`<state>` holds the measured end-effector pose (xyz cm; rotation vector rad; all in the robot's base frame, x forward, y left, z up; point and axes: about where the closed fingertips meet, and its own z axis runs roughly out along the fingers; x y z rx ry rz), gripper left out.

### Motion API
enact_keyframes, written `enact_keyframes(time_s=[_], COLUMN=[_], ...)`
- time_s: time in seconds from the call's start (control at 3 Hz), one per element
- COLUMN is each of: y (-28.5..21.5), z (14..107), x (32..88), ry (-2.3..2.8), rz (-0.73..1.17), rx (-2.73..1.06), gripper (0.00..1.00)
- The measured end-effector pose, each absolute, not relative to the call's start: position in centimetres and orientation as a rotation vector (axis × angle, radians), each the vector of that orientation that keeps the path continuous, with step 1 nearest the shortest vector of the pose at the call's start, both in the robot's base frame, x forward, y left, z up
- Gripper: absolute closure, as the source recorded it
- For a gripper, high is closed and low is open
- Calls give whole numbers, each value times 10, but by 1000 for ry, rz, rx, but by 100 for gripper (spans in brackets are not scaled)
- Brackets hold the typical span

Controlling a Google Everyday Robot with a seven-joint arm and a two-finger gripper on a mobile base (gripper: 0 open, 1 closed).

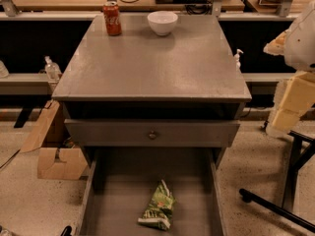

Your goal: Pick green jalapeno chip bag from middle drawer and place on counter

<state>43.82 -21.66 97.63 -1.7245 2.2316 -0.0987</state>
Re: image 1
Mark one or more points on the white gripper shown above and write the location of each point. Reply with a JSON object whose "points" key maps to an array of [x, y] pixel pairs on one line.
{"points": [[301, 46]]}

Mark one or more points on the green jalapeno chip bag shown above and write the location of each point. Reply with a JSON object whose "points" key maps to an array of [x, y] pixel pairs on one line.
{"points": [[159, 211]]}

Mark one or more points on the grey drawer cabinet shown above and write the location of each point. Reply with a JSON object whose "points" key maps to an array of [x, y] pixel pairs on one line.
{"points": [[189, 74]]}

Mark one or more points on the round metal drawer knob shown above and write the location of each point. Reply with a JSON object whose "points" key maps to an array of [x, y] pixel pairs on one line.
{"points": [[152, 135]]}

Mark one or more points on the closed top drawer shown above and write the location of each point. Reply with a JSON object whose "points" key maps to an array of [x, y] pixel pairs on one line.
{"points": [[170, 133]]}

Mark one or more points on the open middle drawer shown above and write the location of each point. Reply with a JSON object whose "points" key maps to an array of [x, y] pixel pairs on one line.
{"points": [[124, 179]]}

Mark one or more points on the white pump bottle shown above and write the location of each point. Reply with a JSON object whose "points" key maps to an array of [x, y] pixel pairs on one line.
{"points": [[237, 56]]}

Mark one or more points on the black metal stand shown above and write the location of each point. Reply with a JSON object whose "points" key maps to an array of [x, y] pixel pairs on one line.
{"points": [[302, 149]]}

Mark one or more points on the white ceramic bowl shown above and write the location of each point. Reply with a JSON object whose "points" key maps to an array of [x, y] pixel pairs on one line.
{"points": [[162, 22]]}

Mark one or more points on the red cola can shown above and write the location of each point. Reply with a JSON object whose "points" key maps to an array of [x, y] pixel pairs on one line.
{"points": [[112, 18]]}

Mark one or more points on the clear sanitizer bottle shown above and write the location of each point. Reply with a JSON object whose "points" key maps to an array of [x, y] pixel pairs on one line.
{"points": [[52, 70]]}

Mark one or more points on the brown cardboard box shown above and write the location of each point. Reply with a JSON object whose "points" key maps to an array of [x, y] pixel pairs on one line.
{"points": [[59, 158]]}

